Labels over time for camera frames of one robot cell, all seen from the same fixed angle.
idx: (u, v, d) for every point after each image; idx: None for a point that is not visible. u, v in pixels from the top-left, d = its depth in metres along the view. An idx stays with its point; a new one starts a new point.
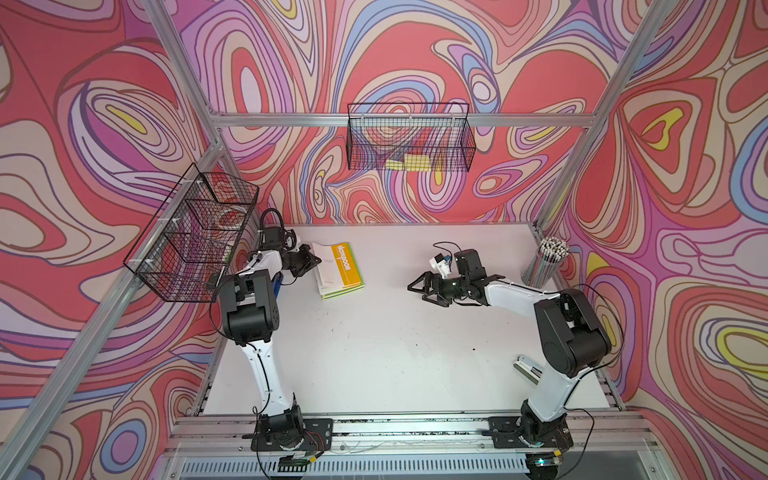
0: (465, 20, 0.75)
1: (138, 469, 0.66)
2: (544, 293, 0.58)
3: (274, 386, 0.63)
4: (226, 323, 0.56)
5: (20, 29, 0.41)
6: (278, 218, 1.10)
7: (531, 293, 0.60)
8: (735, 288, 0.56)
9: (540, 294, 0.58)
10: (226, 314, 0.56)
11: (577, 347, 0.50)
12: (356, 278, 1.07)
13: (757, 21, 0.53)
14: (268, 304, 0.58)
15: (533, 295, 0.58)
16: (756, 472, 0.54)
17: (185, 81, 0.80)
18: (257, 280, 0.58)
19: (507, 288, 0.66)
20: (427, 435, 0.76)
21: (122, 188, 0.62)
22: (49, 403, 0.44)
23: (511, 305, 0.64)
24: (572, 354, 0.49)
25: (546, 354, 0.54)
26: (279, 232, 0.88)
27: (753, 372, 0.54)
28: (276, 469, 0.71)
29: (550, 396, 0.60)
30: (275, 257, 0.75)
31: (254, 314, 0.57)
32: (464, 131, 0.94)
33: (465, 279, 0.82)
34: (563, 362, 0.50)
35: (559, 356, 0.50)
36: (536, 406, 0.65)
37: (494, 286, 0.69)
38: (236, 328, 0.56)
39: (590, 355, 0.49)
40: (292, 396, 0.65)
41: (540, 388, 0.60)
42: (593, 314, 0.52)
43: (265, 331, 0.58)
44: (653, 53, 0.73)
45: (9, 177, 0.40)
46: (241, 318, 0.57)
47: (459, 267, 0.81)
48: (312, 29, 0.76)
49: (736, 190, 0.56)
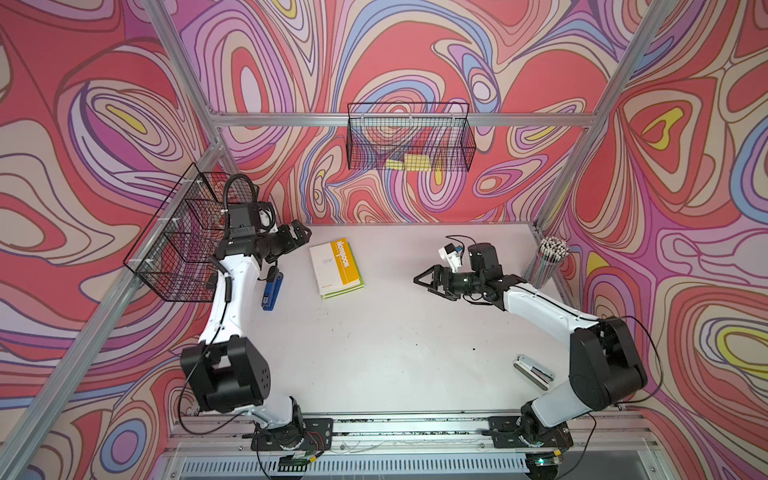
0: (465, 20, 0.75)
1: (137, 469, 0.66)
2: (578, 315, 0.52)
3: (271, 414, 0.56)
4: (202, 401, 0.44)
5: (21, 30, 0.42)
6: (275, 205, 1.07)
7: (563, 315, 0.52)
8: (735, 288, 0.56)
9: (574, 316, 0.51)
10: (200, 395, 0.44)
11: (612, 381, 0.45)
12: (355, 275, 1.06)
13: (758, 21, 0.53)
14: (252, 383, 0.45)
15: (562, 315, 0.52)
16: (756, 472, 0.54)
17: (185, 81, 0.80)
18: (231, 356, 0.42)
19: (534, 304, 0.57)
20: (427, 435, 0.76)
21: (122, 187, 0.62)
22: (49, 403, 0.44)
23: (536, 317, 0.57)
24: (606, 391, 0.44)
25: (577, 385, 0.48)
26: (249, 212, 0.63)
27: (753, 372, 0.54)
28: (276, 469, 0.71)
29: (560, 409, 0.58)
30: (244, 275, 0.53)
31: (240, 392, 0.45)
32: (464, 131, 0.94)
33: (482, 275, 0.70)
34: (594, 396, 0.46)
35: (591, 390, 0.46)
36: (540, 409, 0.64)
37: (515, 293, 0.62)
38: (216, 403, 0.45)
39: (626, 389, 0.45)
40: (290, 401, 0.68)
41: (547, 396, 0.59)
42: (632, 348, 0.46)
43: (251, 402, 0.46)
44: (653, 52, 0.73)
45: (9, 176, 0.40)
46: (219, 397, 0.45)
47: (474, 261, 0.72)
48: (312, 29, 0.76)
49: (737, 190, 0.55)
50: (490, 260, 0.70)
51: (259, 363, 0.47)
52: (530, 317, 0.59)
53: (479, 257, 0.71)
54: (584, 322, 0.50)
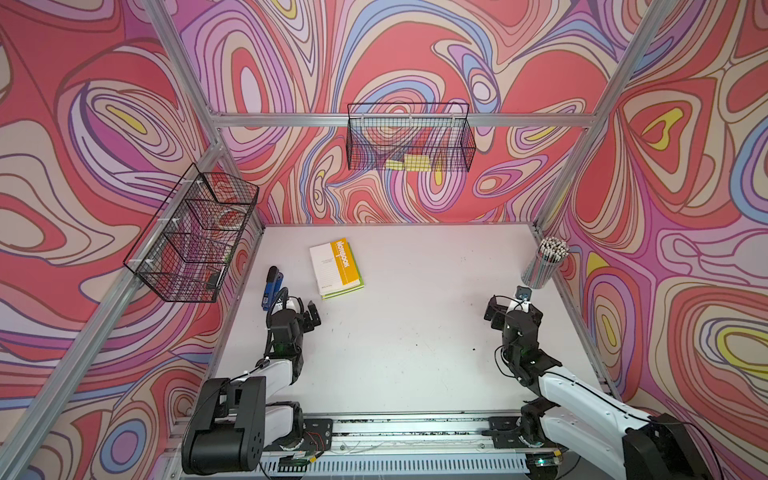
0: (465, 20, 0.75)
1: (138, 469, 0.66)
2: (624, 412, 0.48)
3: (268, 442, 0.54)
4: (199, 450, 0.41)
5: (22, 31, 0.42)
6: (274, 207, 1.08)
7: (607, 409, 0.49)
8: (734, 288, 0.56)
9: (620, 413, 0.48)
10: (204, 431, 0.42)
11: None
12: (355, 276, 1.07)
13: (758, 21, 0.53)
14: (248, 420, 0.43)
15: (606, 411, 0.49)
16: (756, 472, 0.54)
17: (186, 81, 0.80)
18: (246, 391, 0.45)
19: (572, 394, 0.54)
20: (427, 435, 0.76)
21: (121, 188, 0.62)
22: (50, 403, 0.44)
23: (578, 412, 0.54)
24: None
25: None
26: (287, 332, 0.68)
27: (753, 372, 0.54)
28: (276, 469, 0.71)
29: (582, 449, 0.55)
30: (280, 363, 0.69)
31: (228, 436, 0.42)
32: (464, 132, 0.93)
33: (516, 351, 0.68)
34: None
35: None
36: (546, 421, 0.63)
37: (551, 379, 0.59)
38: (203, 454, 0.41)
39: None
40: (295, 410, 0.67)
41: (575, 435, 0.57)
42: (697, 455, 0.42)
43: (236, 466, 0.41)
44: (653, 53, 0.73)
45: (9, 177, 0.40)
46: (207, 444, 0.41)
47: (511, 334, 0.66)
48: (312, 29, 0.76)
49: (737, 191, 0.55)
50: (529, 341, 0.64)
51: (256, 426, 0.44)
52: (575, 411, 0.54)
53: (519, 334, 0.65)
54: (635, 421, 0.46)
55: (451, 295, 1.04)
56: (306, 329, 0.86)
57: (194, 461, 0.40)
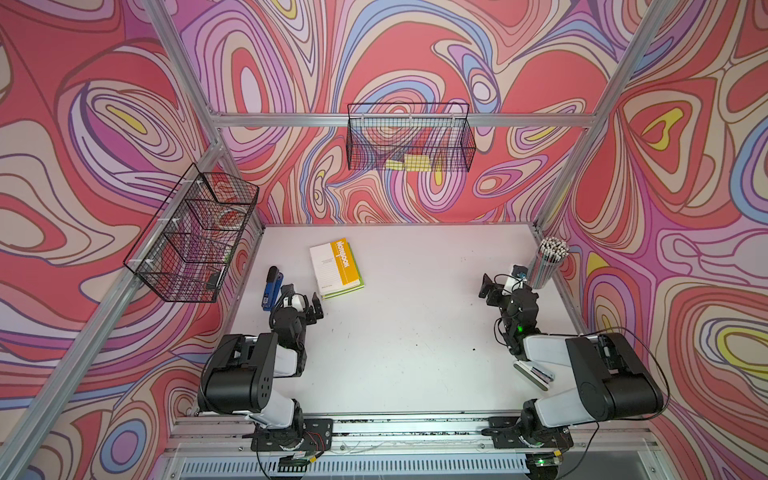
0: (465, 20, 0.75)
1: (137, 469, 0.66)
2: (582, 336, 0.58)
3: (268, 418, 0.55)
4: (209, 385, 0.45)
5: (22, 32, 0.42)
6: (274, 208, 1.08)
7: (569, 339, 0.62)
8: (734, 288, 0.56)
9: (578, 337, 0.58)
10: (215, 370, 0.48)
11: (620, 394, 0.44)
12: (355, 276, 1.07)
13: (758, 21, 0.53)
14: (259, 365, 0.48)
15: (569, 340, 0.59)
16: (756, 472, 0.54)
17: (186, 81, 0.80)
18: (261, 343, 0.51)
19: (545, 339, 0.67)
20: (427, 436, 0.76)
21: (122, 188, 0.62)
22: (50, 403, 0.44)
23: (549, 355, 0.61)
24: (611, 400, 0.44)
25: (584, 393, 0.48)
26: (291, 325, 0.71)
27: (753, 372, 0.54)
28: (276, 469, 0.71)
29: (566, 413, 0.57)
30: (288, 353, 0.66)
31: (237, 377, 0.46)
32: (464, 132, 0.93)
33: (514, 323, 0.74)
34: (600, 406, 0.45)
35: (597, 399, 0.45)
36: (541, 409, 0.65)
37: (532, 341, 0.66)
38: (215, 393, 0.45)
39: (639, 406, 0.44)
40: (295, 406, 0.67)
41: (553, 397, 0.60)
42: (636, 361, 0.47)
43: (246, 404, 0.45)
44: (653, 53, 0.73)
45: (8, 177, 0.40)
46: (219, 383, 0.45)
47: (512, 309, 0.73)
48: (312, 29, 0.76)
49: (737, 191, 0.55)
50: (528, 315, 0.69)
51: (266, 371, 0.48)
52: (547, 357, 0.62)
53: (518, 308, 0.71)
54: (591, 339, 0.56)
55: (451, 296, 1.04)
56: (307, 322, 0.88)
57: (208, 402, 0.44)
